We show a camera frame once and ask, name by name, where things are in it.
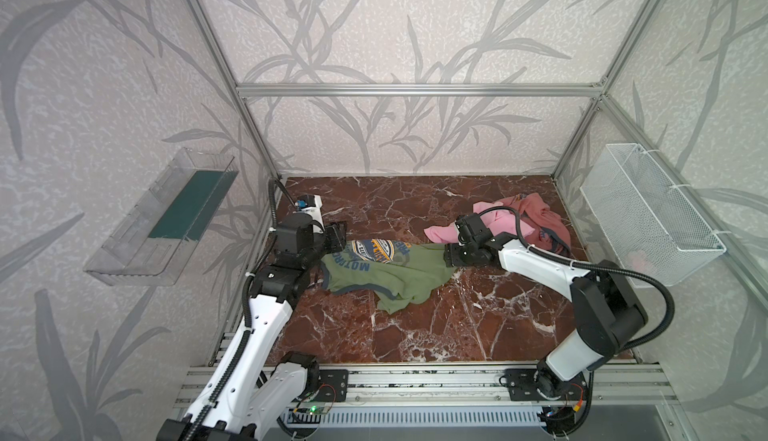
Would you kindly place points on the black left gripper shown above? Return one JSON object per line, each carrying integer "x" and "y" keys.
{"x": 334, "y": 236}

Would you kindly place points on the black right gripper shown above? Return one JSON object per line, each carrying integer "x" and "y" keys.
{"x": 454, "y": 254}

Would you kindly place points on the green t-shirt with print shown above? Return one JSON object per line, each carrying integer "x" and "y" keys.
{"x": 399, "y": 273}

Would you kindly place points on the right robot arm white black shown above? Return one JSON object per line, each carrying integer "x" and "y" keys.
{"x": 607, "y": 312}

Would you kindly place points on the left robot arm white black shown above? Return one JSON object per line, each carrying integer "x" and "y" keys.
{"x": 235, "y": 404}

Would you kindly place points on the light pink cloth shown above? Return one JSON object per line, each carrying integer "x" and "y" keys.
{"x": 497, "y": 221}

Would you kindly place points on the dusty rose pink cloth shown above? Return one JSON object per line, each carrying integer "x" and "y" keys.
{"x": 549, "y": 231}

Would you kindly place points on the aluminium frame horizontal back bar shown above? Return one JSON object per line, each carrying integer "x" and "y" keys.
{"x": 258, "y": 90}

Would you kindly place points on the white wire mesh basket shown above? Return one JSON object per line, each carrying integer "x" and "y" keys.
{"x": 647, "y": 219}

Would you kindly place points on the clear plastic wall tray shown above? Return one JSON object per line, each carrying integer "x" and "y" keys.
{"x": 157, "y": 238}

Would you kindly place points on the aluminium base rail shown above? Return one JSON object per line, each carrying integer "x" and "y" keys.
{"x": 476, "y": 394}

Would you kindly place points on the aluminium frame corner post left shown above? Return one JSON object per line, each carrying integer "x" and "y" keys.
{"x": 206, "y": 31}

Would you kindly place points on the aluminium frame corner post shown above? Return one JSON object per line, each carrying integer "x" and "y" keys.
{"x": 206, "y": 31}
{"x": 648, "y": 10}

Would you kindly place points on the aluminium frame corner post right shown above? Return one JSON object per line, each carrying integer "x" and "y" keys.
{"x": 648, "y": 10}

